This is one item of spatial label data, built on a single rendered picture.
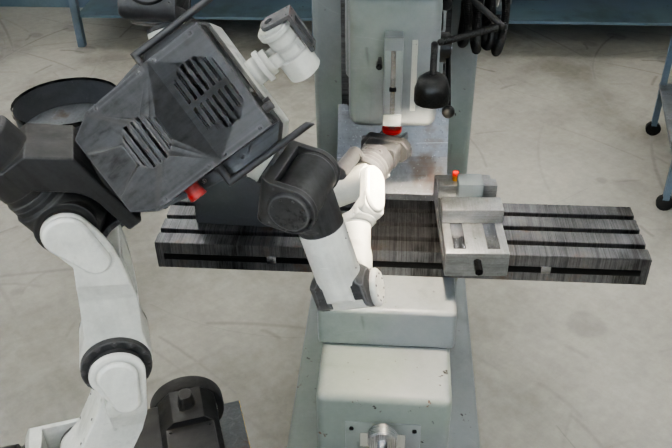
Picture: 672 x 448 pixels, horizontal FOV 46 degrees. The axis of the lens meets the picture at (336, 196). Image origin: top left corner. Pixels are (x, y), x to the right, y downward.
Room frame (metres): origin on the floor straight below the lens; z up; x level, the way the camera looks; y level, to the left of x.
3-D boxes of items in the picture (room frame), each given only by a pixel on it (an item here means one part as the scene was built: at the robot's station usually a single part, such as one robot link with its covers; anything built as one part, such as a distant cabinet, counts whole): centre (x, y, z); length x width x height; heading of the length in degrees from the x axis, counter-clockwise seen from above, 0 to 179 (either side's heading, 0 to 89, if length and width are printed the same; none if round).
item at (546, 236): (1.67, -0.16, 0.94); 1.24 x 0.23 x 0.08; 85
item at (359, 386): (1.65, -0.14, 0.48); 0.81 x 0.32 x 0.60; 175
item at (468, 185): (1.66, -0.34, 1.10); 0.06 x 0.05 x 0.06; 88
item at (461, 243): (1.63, -0.34, 1.04); 0.35 x 0.15 x 0.11; 178
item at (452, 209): (1.60, -0.33, 1.07); 0.15 x 0.06 x 0.04; 88
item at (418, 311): (1.67, -0.14, 0.84); 0.50 x 0.35 x 0.12; 175
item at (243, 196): (1.74, 0.25, 1.08); 0.22 x 0.12 x 0.20; 82
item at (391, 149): (1.59, -0.10, 1.23); 0.13 x 0.12 x 0.10; 66
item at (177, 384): (1.49, 0.42, 0.50); 0.20 x 0.05 x 0.20; 105
